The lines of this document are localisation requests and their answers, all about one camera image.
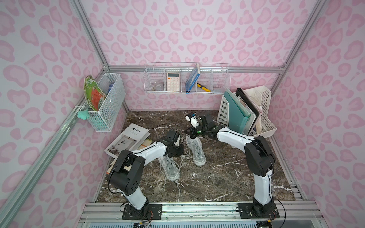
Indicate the teal folder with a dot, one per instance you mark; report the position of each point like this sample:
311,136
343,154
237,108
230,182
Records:
238,114

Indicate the white wire wall shelf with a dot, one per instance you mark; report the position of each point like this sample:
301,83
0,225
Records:
215,77

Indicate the white plastic file organizer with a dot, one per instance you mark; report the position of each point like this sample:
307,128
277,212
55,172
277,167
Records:
262,97

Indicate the white wire side basket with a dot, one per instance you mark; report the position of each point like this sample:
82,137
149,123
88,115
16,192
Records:
104,119

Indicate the yellow black utility knife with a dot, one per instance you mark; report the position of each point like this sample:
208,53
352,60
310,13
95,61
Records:
203,88

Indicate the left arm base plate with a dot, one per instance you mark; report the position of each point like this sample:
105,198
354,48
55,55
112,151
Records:
149,212

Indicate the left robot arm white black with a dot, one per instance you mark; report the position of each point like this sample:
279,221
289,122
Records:
126,173

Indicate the clear glass bowl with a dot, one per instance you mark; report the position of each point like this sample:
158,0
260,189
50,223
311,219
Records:
158,86

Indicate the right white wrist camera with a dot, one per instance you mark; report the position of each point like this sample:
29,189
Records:
193,119

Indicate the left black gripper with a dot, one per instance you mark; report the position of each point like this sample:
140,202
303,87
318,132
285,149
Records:
174,149

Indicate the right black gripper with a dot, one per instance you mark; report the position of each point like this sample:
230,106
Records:
192,132

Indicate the white hardcover book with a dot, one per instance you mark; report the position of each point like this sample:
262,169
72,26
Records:
130,139

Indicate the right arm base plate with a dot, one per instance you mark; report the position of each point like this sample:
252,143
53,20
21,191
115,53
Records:
257,211

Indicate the green red snack bag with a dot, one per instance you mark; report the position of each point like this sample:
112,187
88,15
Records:
93,94

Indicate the mint green hook clip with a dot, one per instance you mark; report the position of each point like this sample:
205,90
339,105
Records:
84,115

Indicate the white pink calculator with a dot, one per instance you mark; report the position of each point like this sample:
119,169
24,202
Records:
173,81

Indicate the black clipboard folder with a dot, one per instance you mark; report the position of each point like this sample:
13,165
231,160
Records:
252,108

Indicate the grey knit sneaker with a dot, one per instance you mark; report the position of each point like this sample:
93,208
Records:
171,170
195,146

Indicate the blue book in shelf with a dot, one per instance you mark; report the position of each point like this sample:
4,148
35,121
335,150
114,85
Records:
192,79

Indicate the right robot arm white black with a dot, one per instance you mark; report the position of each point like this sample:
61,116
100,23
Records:
259,156

